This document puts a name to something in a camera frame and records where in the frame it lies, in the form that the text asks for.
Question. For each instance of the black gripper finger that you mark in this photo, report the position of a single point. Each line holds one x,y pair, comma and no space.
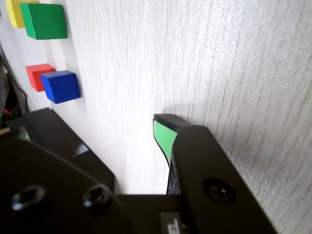
48,195
202,158

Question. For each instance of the green wooden cube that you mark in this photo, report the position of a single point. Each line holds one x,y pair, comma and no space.
44,19

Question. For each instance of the blue wooden cube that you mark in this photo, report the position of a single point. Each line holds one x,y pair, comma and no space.
61,86

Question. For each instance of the red wooden cube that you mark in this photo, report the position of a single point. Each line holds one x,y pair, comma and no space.
35,78

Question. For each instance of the yellow wooden cube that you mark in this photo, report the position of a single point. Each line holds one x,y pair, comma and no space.
14,14

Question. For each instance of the black cardboard box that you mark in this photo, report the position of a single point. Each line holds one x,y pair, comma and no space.
70,146

